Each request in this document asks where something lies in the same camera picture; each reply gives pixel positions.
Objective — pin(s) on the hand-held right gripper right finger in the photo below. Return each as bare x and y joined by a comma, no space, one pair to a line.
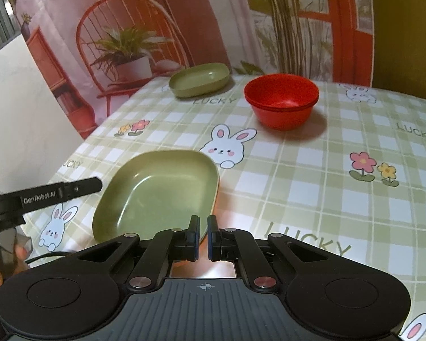
210,236

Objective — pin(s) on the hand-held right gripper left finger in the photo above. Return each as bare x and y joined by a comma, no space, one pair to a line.
197,236

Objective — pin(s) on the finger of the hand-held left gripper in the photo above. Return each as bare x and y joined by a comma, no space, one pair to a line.
81,185

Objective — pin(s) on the green round plate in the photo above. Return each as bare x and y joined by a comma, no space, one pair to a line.
152,195

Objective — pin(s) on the red plastic bowl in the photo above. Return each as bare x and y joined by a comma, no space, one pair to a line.
280,87
282,117

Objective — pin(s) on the green square plate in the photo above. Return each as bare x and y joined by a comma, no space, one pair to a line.
198,80

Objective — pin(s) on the person's left hand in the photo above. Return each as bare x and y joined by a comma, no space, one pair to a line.
23,252

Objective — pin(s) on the white marble board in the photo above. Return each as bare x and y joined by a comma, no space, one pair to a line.
28,120

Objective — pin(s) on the checked bunny tablecloth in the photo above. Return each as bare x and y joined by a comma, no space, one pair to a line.
305,184

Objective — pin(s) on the printed wall tapestry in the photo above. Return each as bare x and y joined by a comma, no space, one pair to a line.
206,17

